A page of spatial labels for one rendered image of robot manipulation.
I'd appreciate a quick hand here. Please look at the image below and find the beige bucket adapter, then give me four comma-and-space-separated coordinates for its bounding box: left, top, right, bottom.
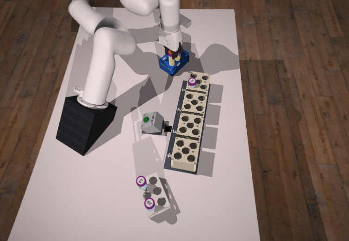
186, 71, 211, 94
171, 137, 200, 172
176, 113, 204, 141
181, 91, 207, 116

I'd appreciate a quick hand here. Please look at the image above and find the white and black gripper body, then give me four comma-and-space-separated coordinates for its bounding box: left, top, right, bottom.
159, 23, 182, 51

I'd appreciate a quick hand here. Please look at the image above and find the blue tube rack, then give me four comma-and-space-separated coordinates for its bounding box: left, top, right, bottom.
159, 50, 189, 76

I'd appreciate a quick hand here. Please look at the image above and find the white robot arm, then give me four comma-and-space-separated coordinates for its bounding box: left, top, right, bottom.
68, 0, 192, 110

